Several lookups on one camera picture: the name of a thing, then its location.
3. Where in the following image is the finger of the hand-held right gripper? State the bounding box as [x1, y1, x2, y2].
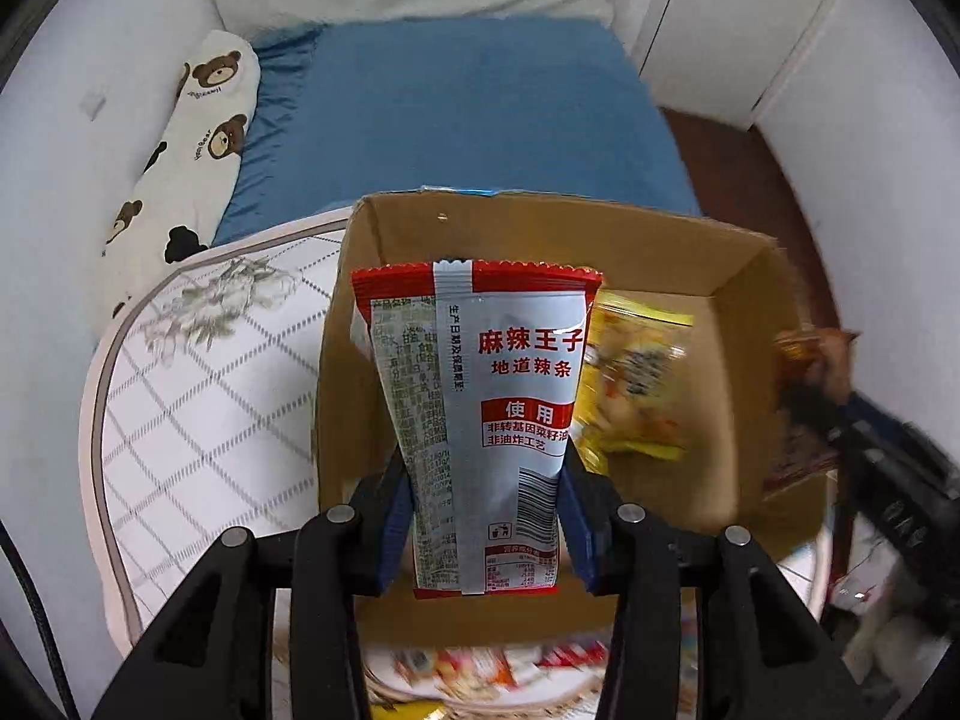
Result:
[784, 382, 852, 451]

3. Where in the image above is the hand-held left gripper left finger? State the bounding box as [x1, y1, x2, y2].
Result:
[90, 444, 415, 720]

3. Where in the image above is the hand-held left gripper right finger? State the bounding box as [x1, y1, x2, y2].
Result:
[561, 441, 863, 720]

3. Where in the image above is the orange brown snack packet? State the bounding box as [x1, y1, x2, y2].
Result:
[772, 324, 863, 398]

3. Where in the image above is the pile of assorted snacks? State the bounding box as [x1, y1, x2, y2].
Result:
[367, 637, 612, 720]

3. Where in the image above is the red and white snack packet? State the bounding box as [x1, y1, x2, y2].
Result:
[350, 258, 603, 601]

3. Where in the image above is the cardboard box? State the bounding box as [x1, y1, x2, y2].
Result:
[311, 186, 837, 650]

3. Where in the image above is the yellow snack packet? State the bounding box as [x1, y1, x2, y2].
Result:
[574, 289, 695, 475]

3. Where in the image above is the white plastic bag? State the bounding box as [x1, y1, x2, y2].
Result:
[844, 607, 950, 695]

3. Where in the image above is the white checked floral table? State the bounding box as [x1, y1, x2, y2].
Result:
[79, 208, 833, 720]

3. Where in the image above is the white door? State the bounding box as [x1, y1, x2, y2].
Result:
[637, 0, 852, 128]

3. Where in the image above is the bear print pillow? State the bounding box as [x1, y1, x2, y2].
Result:
[94, 30, 262, 331]

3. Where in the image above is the blue bed sheet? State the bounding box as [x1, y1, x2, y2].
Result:
[212, 17, 702, 247]

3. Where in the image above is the black cable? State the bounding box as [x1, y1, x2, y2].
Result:
[0, 521, 80, 720]

